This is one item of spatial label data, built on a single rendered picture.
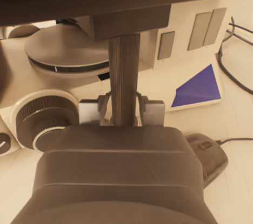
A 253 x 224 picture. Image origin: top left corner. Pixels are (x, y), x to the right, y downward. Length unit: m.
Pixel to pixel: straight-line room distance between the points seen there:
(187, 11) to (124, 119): 0.15
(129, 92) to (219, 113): 0.20
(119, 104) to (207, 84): 0.18
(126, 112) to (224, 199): 0.14
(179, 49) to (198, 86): 0.06
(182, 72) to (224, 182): 0.15
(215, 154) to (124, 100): 0.13
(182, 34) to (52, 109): 0.18
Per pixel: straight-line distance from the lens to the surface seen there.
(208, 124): 0.29
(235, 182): 0.26
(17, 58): 0.31
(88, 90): 0.22
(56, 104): 0.19
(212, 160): 0.22
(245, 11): 0.71
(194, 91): 0.29
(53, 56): 0.25
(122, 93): 0.15
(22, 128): 0.20
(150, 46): 0.25
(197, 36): 0.27
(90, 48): 0.26
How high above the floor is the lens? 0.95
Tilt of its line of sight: 42 degrees down
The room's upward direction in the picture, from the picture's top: 1 degrees clockwise
